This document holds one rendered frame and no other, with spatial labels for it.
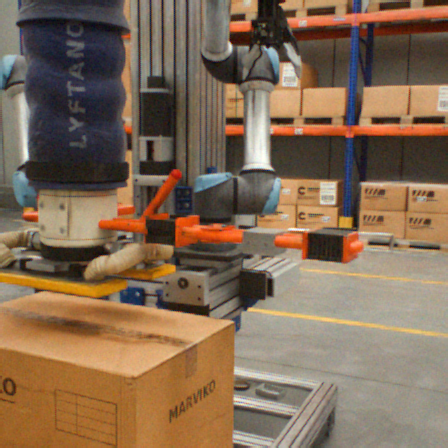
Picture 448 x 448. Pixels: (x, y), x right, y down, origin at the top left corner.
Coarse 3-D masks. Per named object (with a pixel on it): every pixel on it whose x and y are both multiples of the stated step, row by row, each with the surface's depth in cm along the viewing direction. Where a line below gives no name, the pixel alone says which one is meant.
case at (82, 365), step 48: (0, 336) 133; (48, 336) 133; (96, 336) 133; (144, 336) 133; (192, 336) 134; (0, 384) 128; (48, 384) 121; (96, 384) 116; (144, 384) 114; (192, 384) 130; (0, 432) 129; (48, 432) 123; (96, 432) 117; (144, 432) 115; (192, 432) 132
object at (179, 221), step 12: (144, 216) 127; (156, 216) 130; (180, 216) 133; (192, 216) 129; (144, 228) 128; (156, 228) 126; (168, 228) 124; (180, 228) 125; (144, 240) 128; (156, 240) 126; (168, 240) 124; (180, 240) 125; (192, 240) 129
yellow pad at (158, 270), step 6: (42, 258) 154; (156, 264) 145; (162, 264) 147; (126, 270) 142; (132, 270) 141; (138, 270) 141; (144, 270) 141; (150, 270) 141; (156, 270) 141; (162, 270) 143; (168, 270) 145; (174, 270) 147; (126, 276) 142; (132, 276) 142; (138, 276) 141; (144, 276) 140; (150, 276) 139; (156, 276) 140
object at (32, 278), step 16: (0, 272) 136; (16, 272) 134; (32, 272) 134; (48, 272) 134; (64, 272) 135; (80, 272) 130; (48, 288) 128; (64, 288) 126; (80, 288) 124; (96, 288) 123; (112, 288) 126
